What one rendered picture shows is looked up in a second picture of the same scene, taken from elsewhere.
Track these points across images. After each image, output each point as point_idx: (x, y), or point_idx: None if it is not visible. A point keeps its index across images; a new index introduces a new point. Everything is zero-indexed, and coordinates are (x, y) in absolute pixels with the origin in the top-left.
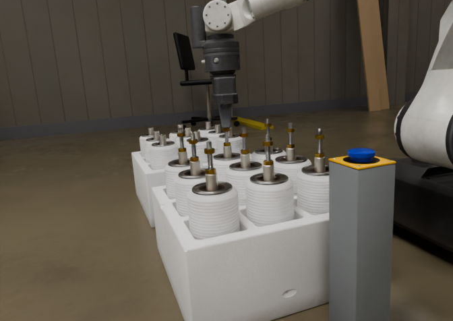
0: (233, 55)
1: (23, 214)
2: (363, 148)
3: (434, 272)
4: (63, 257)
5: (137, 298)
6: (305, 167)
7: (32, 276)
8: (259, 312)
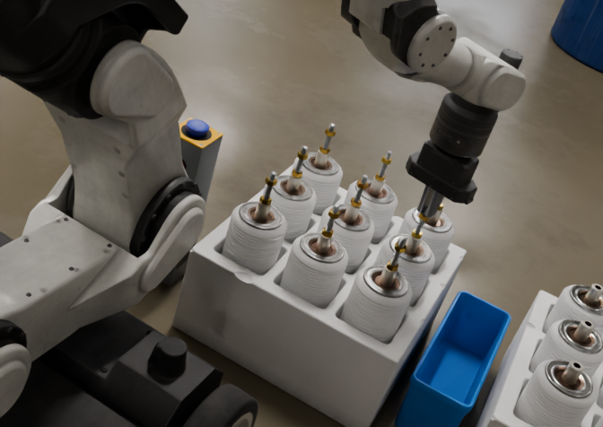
0: (436, 117)
1: None
2: (199, 130)
3: None
4: (498, 277)
5: None
6: (280, 217)
7: (475, 249)
8: None
